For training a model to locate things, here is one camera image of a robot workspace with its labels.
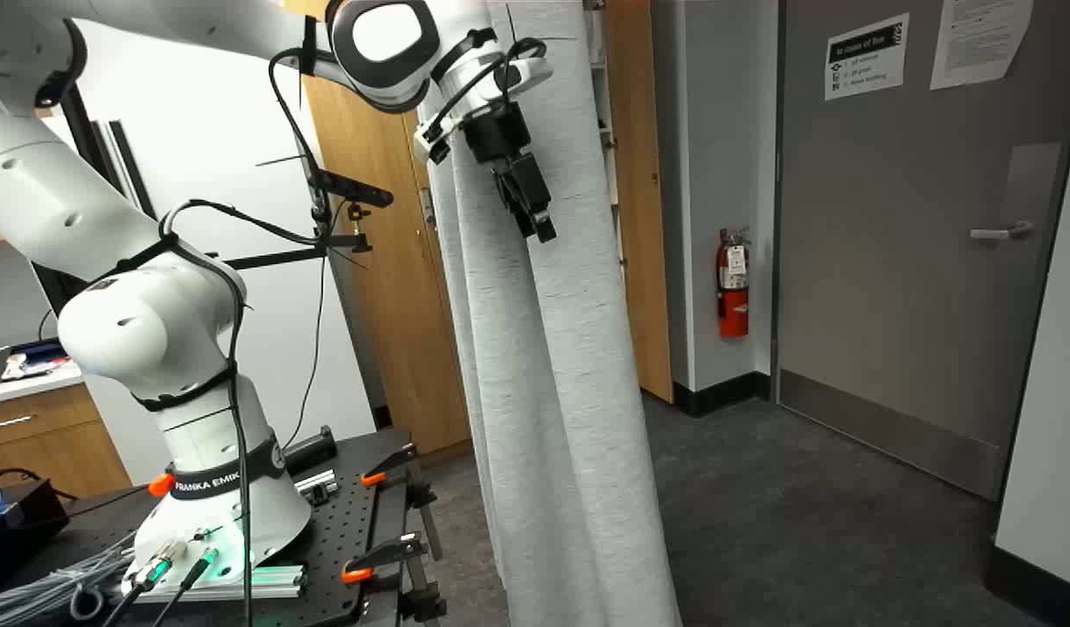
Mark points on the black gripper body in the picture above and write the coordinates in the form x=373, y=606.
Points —
x=521, y=181

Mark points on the gray fabric curtain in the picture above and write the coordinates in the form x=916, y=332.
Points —
x=556, y=407

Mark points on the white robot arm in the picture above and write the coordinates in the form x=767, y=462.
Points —
x=115, y=326

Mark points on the wooden door panel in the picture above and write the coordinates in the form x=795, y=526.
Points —
x=381, y=326

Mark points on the red fire extinguisher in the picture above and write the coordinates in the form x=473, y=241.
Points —
x=734, y=290

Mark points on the black cylinder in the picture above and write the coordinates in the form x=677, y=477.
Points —
x=311, y=448

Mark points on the paper sign with black header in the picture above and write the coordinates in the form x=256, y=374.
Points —
x=867, y=57

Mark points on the gray metal door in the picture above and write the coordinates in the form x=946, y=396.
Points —
x=903, y=290

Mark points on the wooden drawer cabinet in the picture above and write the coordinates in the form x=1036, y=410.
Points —
x=56, y=440

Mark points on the black box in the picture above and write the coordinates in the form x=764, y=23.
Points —
x=22, y=526

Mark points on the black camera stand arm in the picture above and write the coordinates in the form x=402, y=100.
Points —
x=290, y=252

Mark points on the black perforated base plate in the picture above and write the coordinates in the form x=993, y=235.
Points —
x=335, y=524

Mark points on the aluminium rail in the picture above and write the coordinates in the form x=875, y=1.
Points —
x=265, y=581

